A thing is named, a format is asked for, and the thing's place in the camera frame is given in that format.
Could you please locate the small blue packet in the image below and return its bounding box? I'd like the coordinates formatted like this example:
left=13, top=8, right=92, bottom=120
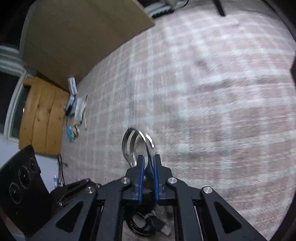
left=66, top=125, right=73, bottom=142

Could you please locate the black box with circles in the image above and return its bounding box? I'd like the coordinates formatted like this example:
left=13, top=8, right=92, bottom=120
left=0, top=145, right=51, bottom=237

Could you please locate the pine wood board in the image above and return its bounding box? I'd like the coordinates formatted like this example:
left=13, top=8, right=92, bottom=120
left=18, top=77, right=69, bottom=156

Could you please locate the white blue small box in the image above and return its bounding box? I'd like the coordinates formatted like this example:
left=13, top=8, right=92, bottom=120
left=68, top=77, right=77, bottom=96

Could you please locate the brown cardboard panel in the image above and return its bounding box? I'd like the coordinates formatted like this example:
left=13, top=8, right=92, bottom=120
left=19, top=1, right=154, bottom=89

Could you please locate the black usb cable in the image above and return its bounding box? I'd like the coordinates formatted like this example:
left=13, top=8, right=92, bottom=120
left=125, top=209, right=173, bottom=237

